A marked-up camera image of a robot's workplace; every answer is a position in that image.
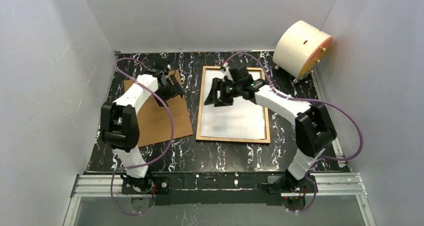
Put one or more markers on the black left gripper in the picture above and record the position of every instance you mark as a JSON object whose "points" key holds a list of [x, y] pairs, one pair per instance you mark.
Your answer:
{"points": [[170, 86]]}

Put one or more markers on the brown backing board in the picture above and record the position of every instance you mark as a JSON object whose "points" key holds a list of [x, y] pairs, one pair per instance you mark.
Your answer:
{"points": [[154, 124]]}

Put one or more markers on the wooden picture frame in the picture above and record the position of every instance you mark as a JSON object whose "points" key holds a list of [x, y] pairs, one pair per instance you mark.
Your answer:
{"points": [[232, 141]]}

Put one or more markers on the landscape photo print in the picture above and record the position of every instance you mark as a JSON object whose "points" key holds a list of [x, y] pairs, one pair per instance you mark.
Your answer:
{"points": [[235, 118]]}

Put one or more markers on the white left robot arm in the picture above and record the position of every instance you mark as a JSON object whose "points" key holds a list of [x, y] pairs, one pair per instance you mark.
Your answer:
{"points": [[119, 126]]}

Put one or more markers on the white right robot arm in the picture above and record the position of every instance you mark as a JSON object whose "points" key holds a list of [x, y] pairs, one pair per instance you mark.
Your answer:
{"points": [[314, 129]]}

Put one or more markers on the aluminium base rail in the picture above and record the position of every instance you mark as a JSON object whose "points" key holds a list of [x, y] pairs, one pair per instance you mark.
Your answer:
{"points": [[229, 198]]}

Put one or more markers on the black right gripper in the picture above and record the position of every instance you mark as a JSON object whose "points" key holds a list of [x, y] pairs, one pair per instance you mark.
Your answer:
{"points": [[224, 92]]}

